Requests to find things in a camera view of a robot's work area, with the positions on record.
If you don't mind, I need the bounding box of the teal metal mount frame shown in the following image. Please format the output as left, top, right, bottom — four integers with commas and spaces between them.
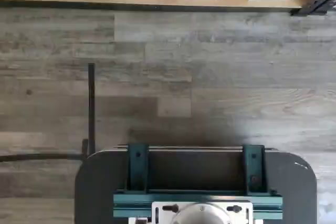
112, 143, 284, 221

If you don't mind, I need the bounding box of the black mounting bolt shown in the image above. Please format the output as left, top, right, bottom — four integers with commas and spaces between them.
162, 204, 180, 213
226, 205, 243, 214

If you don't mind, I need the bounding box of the dark grey robot base platform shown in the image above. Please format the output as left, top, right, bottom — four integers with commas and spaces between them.
74, 148, 319, 224

